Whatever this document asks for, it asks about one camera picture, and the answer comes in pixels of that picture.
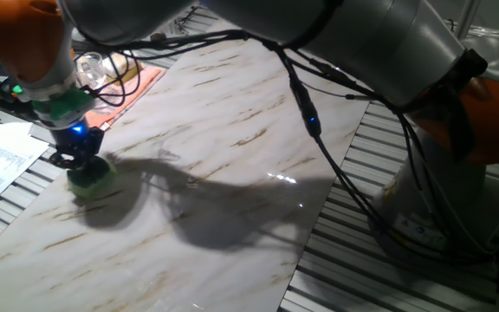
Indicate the blank white paper sheet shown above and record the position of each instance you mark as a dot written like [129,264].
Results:
[22,128]

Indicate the aluminium frame beam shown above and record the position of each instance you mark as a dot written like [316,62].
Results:
[466,17]

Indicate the clear glass beaker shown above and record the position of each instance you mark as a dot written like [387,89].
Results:
[90,69]

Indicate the orange striped cloth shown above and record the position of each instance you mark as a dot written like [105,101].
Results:
[119,97]

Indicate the green sponge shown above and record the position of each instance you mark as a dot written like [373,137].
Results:
[93,180]

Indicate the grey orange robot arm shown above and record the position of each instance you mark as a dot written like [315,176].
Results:
[362,43]

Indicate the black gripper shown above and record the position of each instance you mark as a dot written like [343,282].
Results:
[76,141]

